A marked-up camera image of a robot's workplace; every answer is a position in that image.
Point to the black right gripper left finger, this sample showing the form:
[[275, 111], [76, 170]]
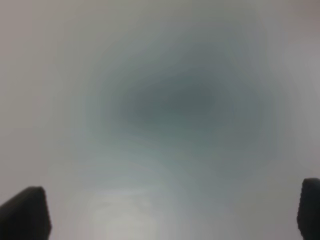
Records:
[[26, 216]]

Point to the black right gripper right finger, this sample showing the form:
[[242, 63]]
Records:
[[308, 215]]

